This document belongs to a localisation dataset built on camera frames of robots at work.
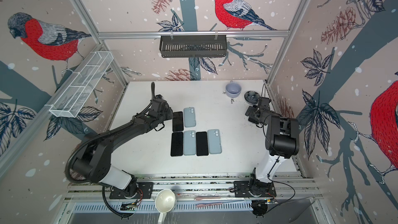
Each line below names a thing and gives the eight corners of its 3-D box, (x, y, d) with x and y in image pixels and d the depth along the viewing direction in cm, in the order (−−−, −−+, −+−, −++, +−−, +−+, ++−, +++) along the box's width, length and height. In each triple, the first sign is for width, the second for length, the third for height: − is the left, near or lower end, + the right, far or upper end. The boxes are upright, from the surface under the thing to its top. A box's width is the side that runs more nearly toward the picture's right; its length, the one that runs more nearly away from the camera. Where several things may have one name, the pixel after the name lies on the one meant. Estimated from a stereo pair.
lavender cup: (226, 98, 112) (227, 93, 108) (224, 85, 121) (225, 80, 116) (240, 98, 112) (242, 93, 108) (238, 85, 121) (239, 80, 116)
